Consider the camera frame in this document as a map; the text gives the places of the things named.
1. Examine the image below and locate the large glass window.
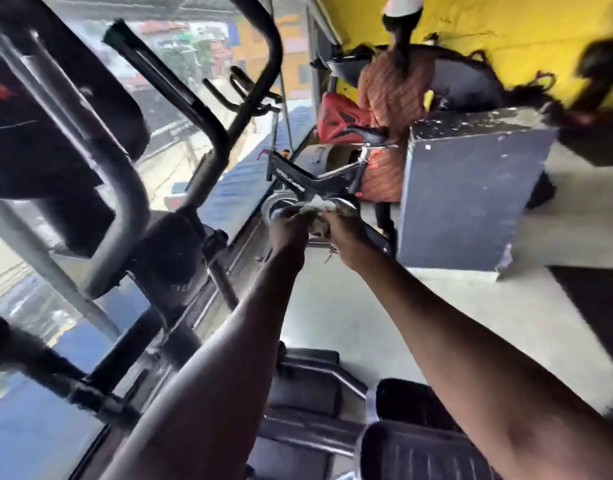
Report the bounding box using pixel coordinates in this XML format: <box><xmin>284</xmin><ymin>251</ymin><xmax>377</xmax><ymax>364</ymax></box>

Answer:
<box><xmin>0</xmin><ymin>0</ymin><xmax>343</xmax><ymax>480</ymax></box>

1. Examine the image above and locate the person's left hand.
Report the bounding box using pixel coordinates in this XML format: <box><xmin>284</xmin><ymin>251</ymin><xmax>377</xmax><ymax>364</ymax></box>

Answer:
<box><xmin>268</xmin><ymin>207</ymin><xmax>312</xmax><ymax>271</ymax></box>

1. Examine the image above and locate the person's left forearm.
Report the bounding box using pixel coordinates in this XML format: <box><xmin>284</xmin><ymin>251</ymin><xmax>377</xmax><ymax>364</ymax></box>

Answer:
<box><xmin>100</xmin><ymin>252</ymin><xmax>307</xmax><ymax>480</ymax></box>

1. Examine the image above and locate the white cleaning cloth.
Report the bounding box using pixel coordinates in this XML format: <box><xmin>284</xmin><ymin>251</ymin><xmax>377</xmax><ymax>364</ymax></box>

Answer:
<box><xmin>292</xmin><ymin>200</ymin><xmax>337</xmax><ymax>240</ymax></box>

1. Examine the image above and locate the black treadmill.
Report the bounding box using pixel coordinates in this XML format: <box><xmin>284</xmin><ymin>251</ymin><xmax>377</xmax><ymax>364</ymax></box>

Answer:
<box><xmin>311</xmin><ymin>44</ymin><xmax>557</xmax><ymax>115</ymax></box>

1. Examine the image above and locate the red exercise machine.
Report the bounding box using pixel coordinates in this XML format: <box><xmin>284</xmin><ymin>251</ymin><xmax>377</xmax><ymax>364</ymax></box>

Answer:
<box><xmin>316</xmin><ymin>92</ymin><xmax>373</xmax><ymax>145</ymax></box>

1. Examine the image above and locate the black exercise bike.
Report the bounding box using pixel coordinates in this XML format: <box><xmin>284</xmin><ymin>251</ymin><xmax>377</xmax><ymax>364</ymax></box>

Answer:
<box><xmin>259</xmin><ymin>126</ymin><xmax>398</xmax><ymax>256</ymax></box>

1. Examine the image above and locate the person's right hand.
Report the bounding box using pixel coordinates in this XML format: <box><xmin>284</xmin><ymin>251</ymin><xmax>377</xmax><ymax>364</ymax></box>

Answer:
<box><xmin>319</xmin><ymin>210</ymin><xmax>383</xmax><ymax>273</ymax></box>

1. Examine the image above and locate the grey wooden jump box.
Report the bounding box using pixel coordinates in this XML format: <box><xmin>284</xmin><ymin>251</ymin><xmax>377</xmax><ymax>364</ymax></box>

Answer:
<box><xmin>396</xmin><ymin>107</ymin><xmax>560</xmax><ymax>273</ymax></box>

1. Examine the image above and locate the person's right forearm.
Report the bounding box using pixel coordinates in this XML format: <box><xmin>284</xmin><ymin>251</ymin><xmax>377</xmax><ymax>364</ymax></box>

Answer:
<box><xmin>350</xmin><ymin>255</ymin><xmax>613</xmax><ymax>480</ymax></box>

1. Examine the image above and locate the black floor mat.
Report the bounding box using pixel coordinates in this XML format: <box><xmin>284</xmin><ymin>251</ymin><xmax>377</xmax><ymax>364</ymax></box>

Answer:
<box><xmin>549</xmin><ymin>265</ymin><xmax>613</xmax><ymax>378</ymax></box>

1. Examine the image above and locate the black elliptical trainer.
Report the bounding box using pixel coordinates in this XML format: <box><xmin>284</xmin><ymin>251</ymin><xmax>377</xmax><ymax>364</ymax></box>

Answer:
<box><xmin>0</xmin><ymin>0</ymin><xmax>502</xmax><ymax>480</ymax></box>

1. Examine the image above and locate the black gym machine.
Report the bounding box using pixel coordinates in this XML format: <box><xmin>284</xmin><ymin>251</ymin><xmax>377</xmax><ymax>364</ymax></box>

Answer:
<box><xmin>556</xmin><ymin>0</ymin><xmax>613</xmax><ymax>168</ymax></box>

